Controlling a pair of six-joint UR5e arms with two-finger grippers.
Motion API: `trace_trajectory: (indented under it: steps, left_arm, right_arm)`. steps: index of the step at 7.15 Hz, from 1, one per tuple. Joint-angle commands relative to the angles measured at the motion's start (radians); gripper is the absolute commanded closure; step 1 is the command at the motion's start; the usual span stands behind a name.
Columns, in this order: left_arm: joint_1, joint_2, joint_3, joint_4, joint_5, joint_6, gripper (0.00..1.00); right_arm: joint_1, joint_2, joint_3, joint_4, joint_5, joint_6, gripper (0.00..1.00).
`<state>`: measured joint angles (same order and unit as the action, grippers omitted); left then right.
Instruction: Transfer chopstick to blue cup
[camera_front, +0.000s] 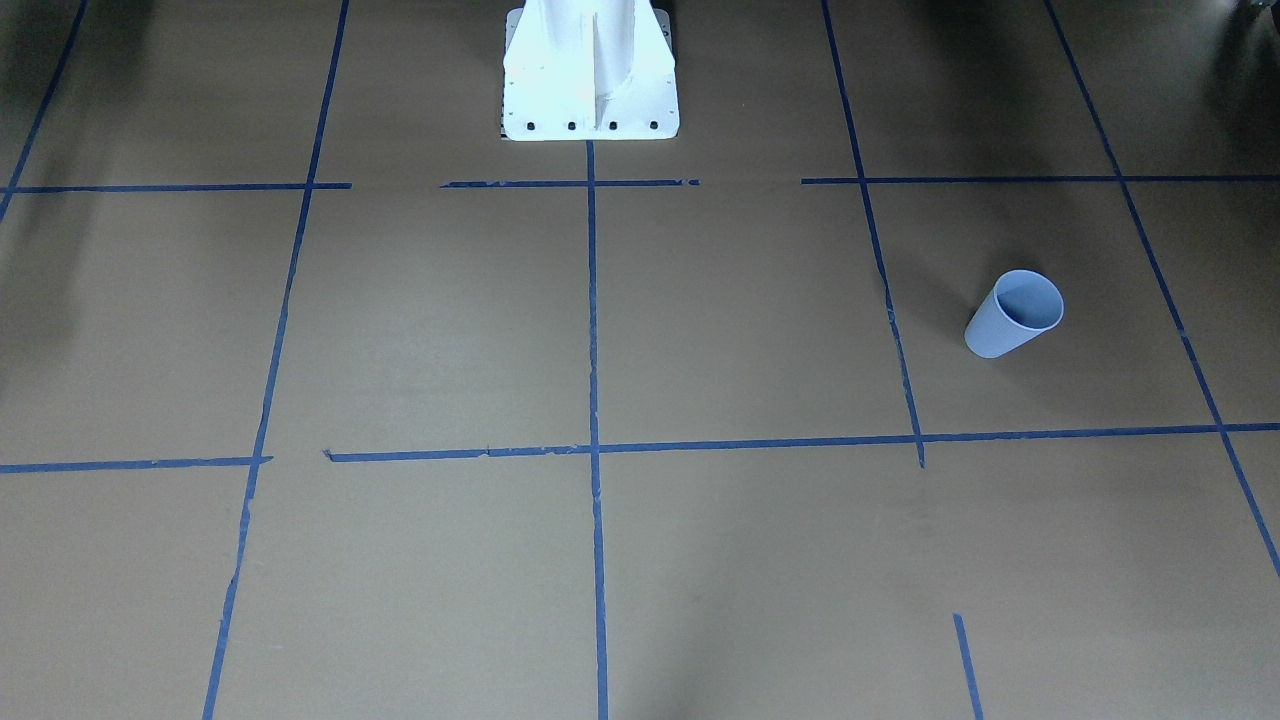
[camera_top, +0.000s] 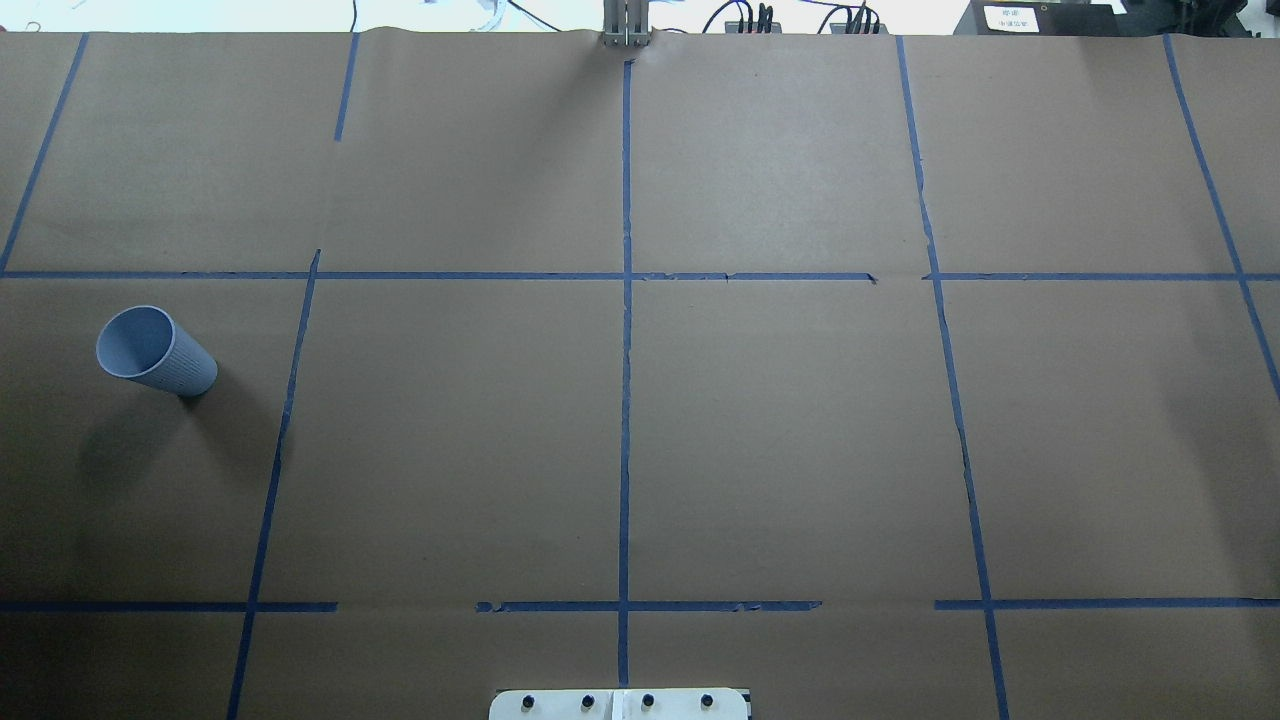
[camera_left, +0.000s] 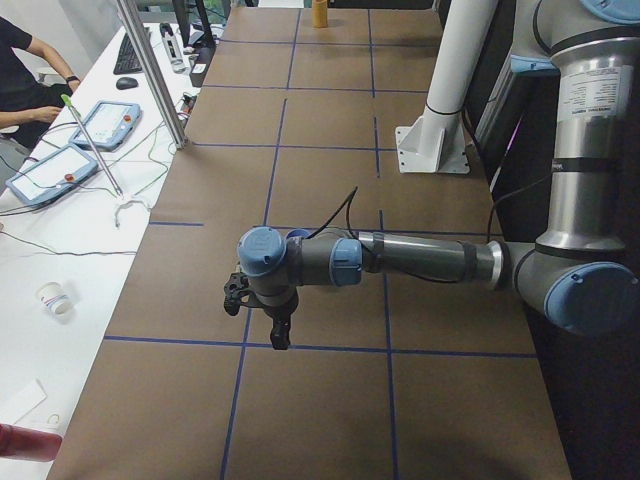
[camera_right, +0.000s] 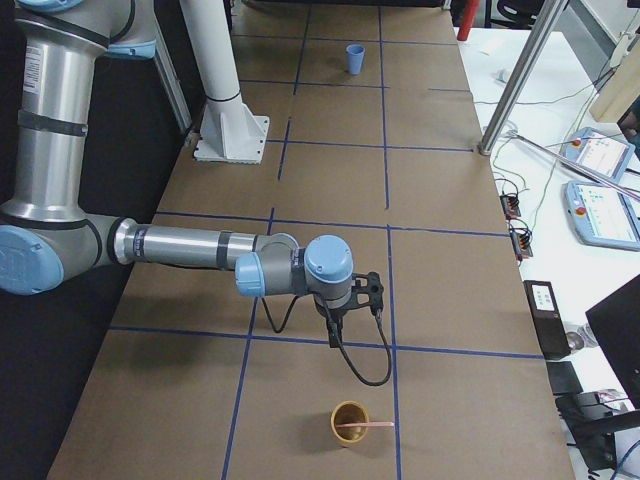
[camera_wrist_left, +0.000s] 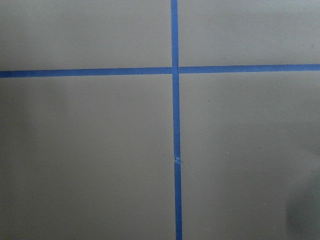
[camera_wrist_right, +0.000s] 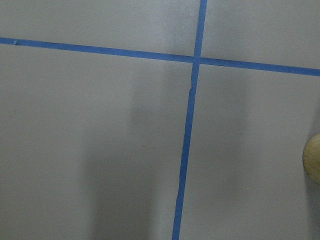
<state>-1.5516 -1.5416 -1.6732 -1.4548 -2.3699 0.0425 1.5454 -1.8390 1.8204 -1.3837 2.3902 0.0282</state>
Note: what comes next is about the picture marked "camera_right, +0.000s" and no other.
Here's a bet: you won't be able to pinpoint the far orange connector board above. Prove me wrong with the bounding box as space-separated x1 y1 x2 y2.
499 192 521 220

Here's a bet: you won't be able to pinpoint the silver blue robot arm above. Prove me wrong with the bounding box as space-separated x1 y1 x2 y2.
1 1 357 347

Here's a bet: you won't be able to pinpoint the far teach pendant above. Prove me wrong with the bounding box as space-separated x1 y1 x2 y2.
560 127 635 183

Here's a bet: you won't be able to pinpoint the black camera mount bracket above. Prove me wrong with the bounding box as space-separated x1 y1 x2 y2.
344 272 384 315

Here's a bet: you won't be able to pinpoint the long metal rod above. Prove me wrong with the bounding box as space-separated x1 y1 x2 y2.
506 130 640 202

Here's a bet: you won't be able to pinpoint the pink chopsticks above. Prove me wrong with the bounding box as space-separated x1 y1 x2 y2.
334 421 395 429

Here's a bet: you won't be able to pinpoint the black box with label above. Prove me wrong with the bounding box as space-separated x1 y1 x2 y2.
523 280 571 360

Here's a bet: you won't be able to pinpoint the teach pendant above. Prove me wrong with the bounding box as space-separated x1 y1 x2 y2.
562 181 639 251
560 127 635 183

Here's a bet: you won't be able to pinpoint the orange connector board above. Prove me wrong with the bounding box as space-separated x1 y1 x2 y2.
499 192 521 220
509 226 533 262

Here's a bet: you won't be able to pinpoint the near teach pendant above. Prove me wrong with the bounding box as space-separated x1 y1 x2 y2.
562 181 639 251

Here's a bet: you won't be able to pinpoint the near orange connector board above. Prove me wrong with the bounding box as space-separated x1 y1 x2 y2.
509 226 533 262

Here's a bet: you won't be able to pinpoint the blue plastic cup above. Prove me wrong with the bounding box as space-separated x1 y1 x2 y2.
345 44 366 75

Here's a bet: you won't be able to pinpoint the black monitor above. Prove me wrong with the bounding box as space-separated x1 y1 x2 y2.
586 280 639 408

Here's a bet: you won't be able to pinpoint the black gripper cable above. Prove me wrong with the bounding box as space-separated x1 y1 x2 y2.
259 279 393 387

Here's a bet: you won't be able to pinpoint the yellow brown cup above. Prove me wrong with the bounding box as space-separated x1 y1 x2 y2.
330 400 370 448

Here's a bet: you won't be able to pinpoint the aluminium frame post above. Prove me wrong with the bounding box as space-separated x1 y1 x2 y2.
478 0 567 156

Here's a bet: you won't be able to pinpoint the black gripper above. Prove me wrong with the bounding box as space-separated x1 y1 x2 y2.
324 307 343 348

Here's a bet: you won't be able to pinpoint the white pillar with base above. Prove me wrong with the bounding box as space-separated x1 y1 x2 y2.
180 0 270 164

